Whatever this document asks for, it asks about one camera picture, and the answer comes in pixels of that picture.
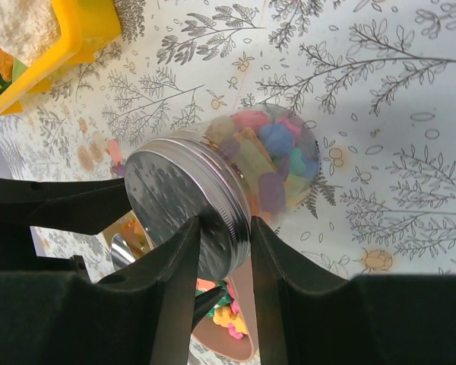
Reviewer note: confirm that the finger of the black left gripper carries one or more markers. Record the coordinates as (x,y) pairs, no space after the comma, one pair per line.
(77,207)
(205,302)

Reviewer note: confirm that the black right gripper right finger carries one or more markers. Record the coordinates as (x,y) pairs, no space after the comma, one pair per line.
(308,315)

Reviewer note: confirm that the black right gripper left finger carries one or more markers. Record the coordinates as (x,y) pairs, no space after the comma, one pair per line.
(143,314)

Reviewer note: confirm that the silver metal scoop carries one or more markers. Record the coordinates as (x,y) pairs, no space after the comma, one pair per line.
(121,254)

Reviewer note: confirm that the silver jar lid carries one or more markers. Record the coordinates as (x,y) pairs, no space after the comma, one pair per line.
(173,179)

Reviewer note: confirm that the clear glass jar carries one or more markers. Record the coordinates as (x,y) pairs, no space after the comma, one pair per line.
(272,152)

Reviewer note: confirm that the pink oval candy box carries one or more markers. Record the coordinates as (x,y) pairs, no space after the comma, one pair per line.
(241,342)

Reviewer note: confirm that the beige oval candy box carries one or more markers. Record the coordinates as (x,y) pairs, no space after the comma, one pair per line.
(135,235)

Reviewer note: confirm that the white cauliflower toy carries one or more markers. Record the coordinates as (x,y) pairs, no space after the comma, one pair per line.
(27,29)

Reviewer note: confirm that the yellow plastic bin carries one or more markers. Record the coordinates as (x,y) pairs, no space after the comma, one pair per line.
(86,27)

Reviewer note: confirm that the floral table mat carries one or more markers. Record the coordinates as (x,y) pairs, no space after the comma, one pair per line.
(374,81)

